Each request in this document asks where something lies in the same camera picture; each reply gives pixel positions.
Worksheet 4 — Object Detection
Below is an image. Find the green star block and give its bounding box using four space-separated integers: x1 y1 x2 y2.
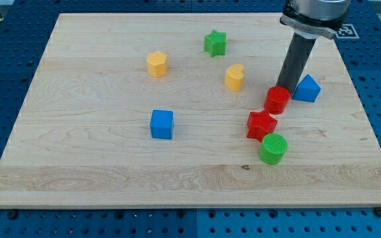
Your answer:
204 30 227 58

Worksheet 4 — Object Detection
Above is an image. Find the green cylinder block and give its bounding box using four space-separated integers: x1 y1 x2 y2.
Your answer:
259 133 288 165

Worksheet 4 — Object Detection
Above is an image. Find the red star block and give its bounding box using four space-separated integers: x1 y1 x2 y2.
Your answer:
247 110 278 141

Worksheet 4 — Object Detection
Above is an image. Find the blue cube block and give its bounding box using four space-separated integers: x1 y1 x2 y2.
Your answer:
149 110 174 139

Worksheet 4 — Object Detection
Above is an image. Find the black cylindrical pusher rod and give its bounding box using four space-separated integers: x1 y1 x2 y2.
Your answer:
276 33 316 95

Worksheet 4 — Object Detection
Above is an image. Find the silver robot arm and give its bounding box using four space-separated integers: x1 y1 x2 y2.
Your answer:
276 0 351 94

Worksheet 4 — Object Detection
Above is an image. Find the yellow heart block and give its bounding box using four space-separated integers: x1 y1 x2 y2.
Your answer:
224 64 245 91

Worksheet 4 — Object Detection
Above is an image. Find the red cylinder block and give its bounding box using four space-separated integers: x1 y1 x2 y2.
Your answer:
264 86 290 114

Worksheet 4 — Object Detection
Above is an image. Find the white fiducial marker tag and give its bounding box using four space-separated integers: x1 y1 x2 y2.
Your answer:
335 23 359 39

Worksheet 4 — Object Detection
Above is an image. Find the yellow hexagon block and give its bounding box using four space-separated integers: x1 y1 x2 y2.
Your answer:
146 51 168 78

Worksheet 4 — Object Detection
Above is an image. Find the blue triangle block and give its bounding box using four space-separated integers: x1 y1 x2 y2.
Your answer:
292 74 321 102

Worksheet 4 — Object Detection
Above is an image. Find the light wooden board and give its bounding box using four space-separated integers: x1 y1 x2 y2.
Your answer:
0 13 381 209

